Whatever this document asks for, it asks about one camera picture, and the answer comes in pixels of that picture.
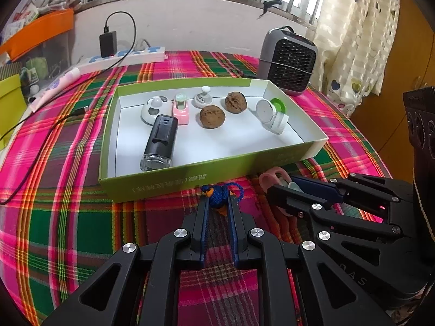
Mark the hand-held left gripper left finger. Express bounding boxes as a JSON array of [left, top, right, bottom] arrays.
[[42, 196, 210, 326]]

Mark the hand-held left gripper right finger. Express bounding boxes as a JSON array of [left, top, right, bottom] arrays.
[[227, 195, 392, 326]]

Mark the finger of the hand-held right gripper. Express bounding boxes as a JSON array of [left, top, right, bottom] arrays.
[[290, 173, 414, 207], [268, 184, 406, 269]]

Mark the blue orange rope lanyard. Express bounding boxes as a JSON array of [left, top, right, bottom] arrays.
[[201, 182, 246, 217]]

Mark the pink clip with green pads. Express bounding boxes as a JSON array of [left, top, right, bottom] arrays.
[[172, 92, 191, 126], [258, 166, 293, 218]]

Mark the green cardboard box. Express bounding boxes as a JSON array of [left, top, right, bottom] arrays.
[[98, 77, 330, 204]]

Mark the green white spool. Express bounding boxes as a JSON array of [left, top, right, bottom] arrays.
[[255, 97, 288, 126]]

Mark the black handheld device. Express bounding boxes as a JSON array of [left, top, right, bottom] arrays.
[[139, 114, 179, 172]]

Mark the brown walnut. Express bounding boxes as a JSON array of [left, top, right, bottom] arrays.
[[224, 91, 247, 114], [199, 105, 226, 129]]

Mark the white grey knob stopper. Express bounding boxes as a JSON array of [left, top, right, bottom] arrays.
[[192, 86, 214, 109]]

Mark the grey white handheld massager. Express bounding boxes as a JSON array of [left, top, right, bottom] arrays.
[[141, 95, 171, 126]]

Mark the grey black fan heater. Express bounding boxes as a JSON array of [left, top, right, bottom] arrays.
[[256, 27, 319, 96]]

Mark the cream heart print curtain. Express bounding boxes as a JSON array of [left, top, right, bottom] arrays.
[[310, 0, 402, 117]]

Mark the white blue power strip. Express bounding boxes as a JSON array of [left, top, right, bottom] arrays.
[[78, 46, 167, 74]]

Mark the pink white tube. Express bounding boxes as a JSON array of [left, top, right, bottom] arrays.
[[26, 67, 81, 112]]

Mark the black charger adapter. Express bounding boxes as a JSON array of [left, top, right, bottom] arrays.
[[99, 31, 118, 57]]

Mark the yellow-green shoe box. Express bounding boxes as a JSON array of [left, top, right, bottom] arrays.
[[0, 74, 28, 150]]

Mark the clear storage bin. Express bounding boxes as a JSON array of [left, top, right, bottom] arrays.
[[6, 33, 77, 89]]

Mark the green item in bin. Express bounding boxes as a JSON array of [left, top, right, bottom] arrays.
[[25, 56, 48, 79]]

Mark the grey zigzag patterned box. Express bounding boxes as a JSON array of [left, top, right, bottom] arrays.
[[0, 62, 21, 82]]

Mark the orange lidded storage bin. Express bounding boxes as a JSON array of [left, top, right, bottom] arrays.
[[0, 8, 75, 57]]

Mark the stack of printed cards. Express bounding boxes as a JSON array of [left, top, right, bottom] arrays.
[[6, 1, 40, 31]]

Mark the heater power cord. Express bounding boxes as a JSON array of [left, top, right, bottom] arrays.
[[258, 57, 317, 74]]

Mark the black hook handle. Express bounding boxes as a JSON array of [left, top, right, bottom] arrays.
[[260, 0, 283, 18]]

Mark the black charging cable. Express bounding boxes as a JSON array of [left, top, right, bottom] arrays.
[[0, 11, 137, 206]]

